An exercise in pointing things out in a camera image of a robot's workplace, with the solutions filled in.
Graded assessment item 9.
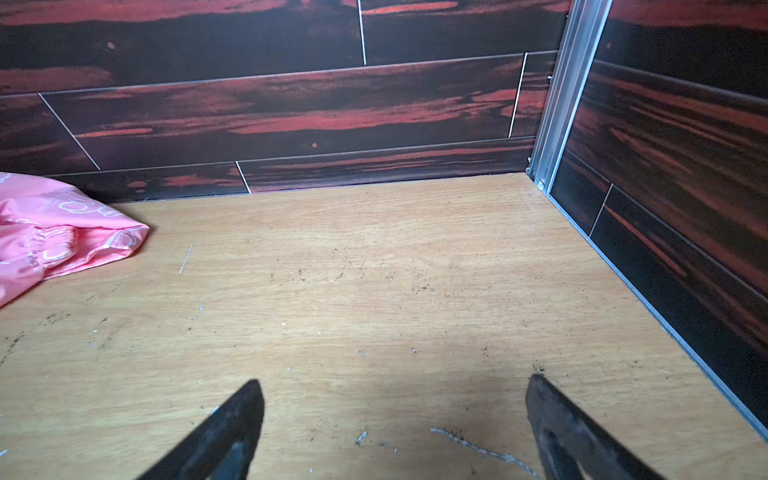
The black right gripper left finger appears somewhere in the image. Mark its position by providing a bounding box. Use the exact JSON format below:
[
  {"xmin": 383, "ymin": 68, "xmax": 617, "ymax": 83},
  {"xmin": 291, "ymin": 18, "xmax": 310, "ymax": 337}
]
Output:
[{"xmin": 141, "ymin": 379, "xmax": 265, "ymax": 479}]

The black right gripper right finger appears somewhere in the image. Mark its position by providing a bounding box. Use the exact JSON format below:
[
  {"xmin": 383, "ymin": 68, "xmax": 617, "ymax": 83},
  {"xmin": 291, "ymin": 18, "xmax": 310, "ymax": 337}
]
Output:
[{"xmin": 526, "ymin": 374, "xmax": 661, "ymax": 479}]

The pink printed jacket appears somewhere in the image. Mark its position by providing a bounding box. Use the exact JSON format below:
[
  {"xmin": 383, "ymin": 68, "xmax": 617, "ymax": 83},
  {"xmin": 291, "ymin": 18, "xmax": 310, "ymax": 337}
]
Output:
[{"xmin": 1, "ymin": 172, "xmax": 150, "ymax": 305}]

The aluminium right corner post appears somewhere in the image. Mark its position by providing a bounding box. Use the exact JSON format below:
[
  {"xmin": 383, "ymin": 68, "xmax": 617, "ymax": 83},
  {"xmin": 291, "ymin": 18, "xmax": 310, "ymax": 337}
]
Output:
[{"xmin": 527, "ymin": 0, "xmax": 613, "ymax": 195}]

